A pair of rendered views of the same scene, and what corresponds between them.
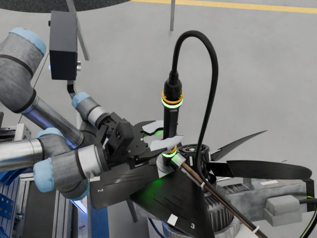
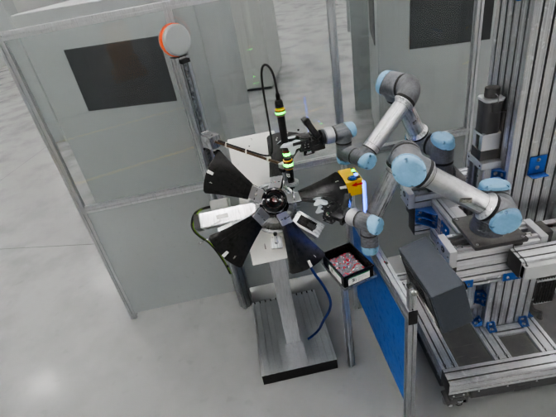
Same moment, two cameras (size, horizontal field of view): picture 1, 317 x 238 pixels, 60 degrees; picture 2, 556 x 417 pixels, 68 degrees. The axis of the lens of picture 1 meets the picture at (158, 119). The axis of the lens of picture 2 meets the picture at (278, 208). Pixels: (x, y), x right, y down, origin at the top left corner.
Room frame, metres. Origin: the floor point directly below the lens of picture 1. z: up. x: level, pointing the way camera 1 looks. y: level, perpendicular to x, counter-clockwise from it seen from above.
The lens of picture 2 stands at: (2.04, 0.08, 2.21)
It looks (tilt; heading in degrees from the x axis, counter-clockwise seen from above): 32 degrees down; 187
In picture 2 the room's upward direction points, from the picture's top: 10 degrees counter-clockwise
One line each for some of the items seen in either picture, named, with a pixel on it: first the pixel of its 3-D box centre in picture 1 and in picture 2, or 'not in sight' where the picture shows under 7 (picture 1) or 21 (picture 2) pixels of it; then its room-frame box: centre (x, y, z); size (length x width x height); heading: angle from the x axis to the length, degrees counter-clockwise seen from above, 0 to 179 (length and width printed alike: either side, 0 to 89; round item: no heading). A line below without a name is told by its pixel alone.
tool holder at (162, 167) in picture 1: (170, 159); (288, 174); (0.33, -0.04, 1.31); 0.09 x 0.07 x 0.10; 44
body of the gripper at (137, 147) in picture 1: (124, 151); (311, 141); (0.29, 0.09, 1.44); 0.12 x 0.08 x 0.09; 109
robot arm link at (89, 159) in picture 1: (92, 161); (327, 135); (0.26, 0.16, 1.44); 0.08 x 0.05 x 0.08; 19
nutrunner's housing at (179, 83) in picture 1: (169, 132); (285, 143); (0.33, -0.03, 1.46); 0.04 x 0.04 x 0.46
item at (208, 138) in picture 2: not in sight; (210, 140); (-0.11, -0.47, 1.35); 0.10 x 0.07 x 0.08; 44
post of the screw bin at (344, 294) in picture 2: (130, 206); (347, 318); (0.41, 0.17, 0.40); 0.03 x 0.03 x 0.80; 24
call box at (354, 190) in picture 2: not in sight; (350, 182); (-0.02, 0.28, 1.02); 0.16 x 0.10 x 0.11; 9
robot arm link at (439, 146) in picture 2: not in sight; (441, 146); (0.05, 0.75, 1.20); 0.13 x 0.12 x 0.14; 34
